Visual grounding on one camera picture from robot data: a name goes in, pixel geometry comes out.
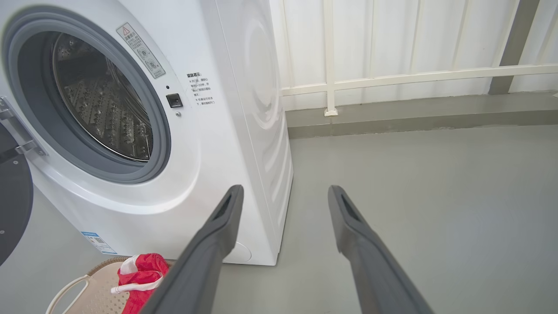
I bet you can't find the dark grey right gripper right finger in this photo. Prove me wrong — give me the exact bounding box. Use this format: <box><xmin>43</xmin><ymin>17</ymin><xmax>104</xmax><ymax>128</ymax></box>
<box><xmin>328</xmin><ymin>185</ymin><xmax>434</xmax><ymax>314</ymax></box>

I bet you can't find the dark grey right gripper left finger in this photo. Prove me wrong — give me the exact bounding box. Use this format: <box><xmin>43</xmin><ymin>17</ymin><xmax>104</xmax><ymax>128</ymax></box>
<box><xmin>139</xmin><ymin>184</ymin><xmax>245</xmax><ymax>314</ymax></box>

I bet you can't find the red and white garment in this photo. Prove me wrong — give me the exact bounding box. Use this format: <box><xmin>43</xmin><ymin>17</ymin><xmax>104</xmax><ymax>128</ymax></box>
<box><xmin>111</xmin><ymin>253</ymin><xmax>170</xmax><ymax>294</ymax></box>

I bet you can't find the dark round washing machine door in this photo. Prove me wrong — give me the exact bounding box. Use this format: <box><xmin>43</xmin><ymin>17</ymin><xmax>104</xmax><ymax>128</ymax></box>
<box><xmin>0</xmin><ymin>122</ymin><xmax>34</xmax><ymax>266</ymax></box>

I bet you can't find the cream perforated laundry basket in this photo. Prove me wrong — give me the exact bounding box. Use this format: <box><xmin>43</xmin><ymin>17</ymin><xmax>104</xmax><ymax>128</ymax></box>
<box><xmin>46</xmin><ymin>256</ymin><xmax>175</xmax><ymax>314</ymax></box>

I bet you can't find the white washing machine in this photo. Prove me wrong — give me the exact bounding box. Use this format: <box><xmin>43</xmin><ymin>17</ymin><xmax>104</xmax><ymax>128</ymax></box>
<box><xmin>0</xmin><ymin>0</ymin><xmax>293</xmax><ymax>266</ymax></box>

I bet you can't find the metal door hinge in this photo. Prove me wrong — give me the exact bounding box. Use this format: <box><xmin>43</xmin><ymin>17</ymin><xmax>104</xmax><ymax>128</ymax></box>
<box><xmin>0</xmin><ymin>97</ymin><xmax>48</xmax><ymax>157</ymax></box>

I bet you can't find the grey rubber door gasket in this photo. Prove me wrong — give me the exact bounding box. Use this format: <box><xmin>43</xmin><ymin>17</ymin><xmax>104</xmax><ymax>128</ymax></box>
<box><xmin>1</xmin><ymin>5</ymin><xmax>171</xmax><ymax>184</ymax></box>

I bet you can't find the blue energy label sticker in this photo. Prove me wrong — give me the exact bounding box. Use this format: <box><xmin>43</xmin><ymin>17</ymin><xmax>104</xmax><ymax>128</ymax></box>
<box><xmin>81</xmin><ymin>231</ymin><xmax>117</xmax><ymax>255</ymax></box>

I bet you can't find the steel perforated drum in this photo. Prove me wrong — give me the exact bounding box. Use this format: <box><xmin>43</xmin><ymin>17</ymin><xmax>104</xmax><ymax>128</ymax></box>
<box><xmin>52</xmin><ymin>33</ymin><xmax>154</xmax><ymax>163</ymax></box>

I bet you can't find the white railing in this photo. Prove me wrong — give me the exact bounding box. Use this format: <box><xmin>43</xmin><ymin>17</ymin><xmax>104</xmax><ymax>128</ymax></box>
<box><xmin>279</xmin><ymin>0</ymin><xmax>558</xmax><ymax>117</ymax></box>

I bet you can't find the grey warning sticker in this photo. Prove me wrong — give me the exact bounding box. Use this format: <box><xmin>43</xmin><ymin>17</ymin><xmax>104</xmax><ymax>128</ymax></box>
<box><xmin>116</xmin><ymin>23</ymin><xmax>166</xmax><ymax>79</ymax></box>

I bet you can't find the grey post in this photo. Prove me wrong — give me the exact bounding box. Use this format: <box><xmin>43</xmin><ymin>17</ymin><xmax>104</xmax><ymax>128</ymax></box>
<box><xmin>488</xmin><ymin>0</ymin><xmax>541</xmax><ymax>96</ymax></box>

